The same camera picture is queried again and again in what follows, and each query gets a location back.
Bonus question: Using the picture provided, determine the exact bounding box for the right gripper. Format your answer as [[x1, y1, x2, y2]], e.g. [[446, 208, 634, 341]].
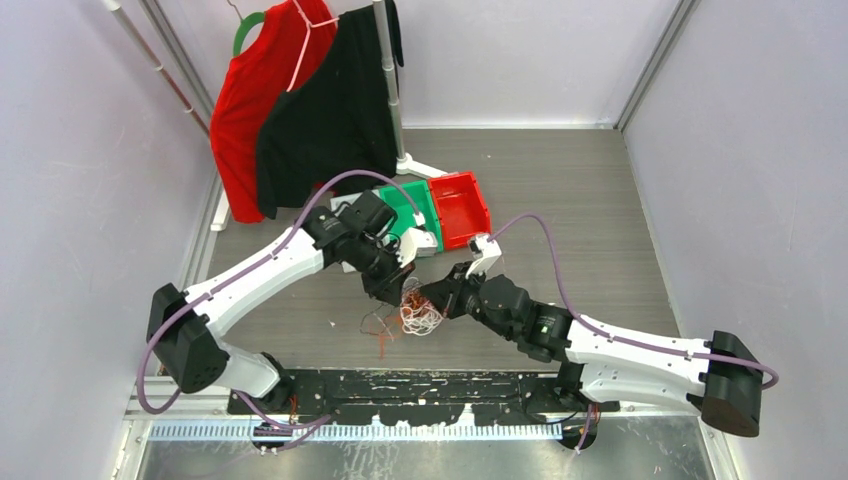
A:
[[421, 260, 517, 341]]

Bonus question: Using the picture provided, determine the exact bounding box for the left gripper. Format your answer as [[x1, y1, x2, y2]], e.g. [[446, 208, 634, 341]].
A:
[[349, 234, 416, 306]]

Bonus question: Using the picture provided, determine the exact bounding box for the black thin cable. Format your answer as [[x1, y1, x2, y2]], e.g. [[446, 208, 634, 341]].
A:
[[358, 301, 405, 344]]

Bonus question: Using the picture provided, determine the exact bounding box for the orange cable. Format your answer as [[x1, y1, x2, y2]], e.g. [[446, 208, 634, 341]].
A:
[[377, 291, 439, 360]]

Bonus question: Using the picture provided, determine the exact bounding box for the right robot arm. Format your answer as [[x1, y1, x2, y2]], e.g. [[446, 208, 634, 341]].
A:
[[420, 274, 765, 438]]

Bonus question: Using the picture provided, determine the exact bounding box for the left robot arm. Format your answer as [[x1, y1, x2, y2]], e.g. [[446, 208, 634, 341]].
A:
[[148, 192, 429, 413]]

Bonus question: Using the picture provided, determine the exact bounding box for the green plastic bin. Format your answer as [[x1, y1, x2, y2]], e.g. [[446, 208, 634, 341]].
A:
[[376, 180, 444, 253]]

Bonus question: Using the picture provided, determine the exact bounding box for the red plastic bin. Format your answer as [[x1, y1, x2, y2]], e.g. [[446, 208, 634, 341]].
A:
[[427, 171, 492, 250]]

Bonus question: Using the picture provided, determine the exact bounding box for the grey plastic bin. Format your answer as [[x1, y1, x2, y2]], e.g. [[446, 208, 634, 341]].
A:
[[330, 193, 361, 274]]

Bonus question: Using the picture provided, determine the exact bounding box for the white clothes rack stand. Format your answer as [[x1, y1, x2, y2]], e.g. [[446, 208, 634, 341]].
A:
[[210, 0, 449, 232]]

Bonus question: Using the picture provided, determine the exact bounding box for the black t-shirt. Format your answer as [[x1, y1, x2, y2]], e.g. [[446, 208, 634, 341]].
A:
[[255, 6, 397, 219]]

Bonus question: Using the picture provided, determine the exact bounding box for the red t-shirt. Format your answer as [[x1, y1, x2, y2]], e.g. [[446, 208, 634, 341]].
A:
[[209, 0, 337, 223]]

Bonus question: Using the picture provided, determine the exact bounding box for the pink hanger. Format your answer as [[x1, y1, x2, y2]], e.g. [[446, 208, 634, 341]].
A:
[[285, 0, 339, 92]]

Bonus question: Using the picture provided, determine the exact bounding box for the green hanger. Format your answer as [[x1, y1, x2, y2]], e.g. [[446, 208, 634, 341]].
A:
[[225, 0, 266, 58]]

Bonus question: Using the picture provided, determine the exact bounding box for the red white rod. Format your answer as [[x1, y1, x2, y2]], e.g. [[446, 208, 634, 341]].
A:
[[100, 0, 209, 136]]

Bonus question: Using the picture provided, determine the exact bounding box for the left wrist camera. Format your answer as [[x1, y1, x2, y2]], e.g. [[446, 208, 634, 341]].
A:
[[396, 227, 439, 267]]

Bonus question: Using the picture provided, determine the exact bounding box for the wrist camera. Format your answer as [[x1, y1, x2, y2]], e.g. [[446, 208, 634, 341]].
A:
[[396, 227, 439, 267], [465, 233, 502, 278]]

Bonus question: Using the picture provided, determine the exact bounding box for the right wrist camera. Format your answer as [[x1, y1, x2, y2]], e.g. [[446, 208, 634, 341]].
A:
[[465, 233, 502, 278]]

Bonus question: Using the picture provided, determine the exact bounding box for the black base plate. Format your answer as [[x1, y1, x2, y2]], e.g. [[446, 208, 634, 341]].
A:
[[267, 369, 587, 427]]

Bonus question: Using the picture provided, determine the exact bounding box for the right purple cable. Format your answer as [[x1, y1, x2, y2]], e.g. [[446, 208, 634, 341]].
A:
[[488, 212, 780, 454]]

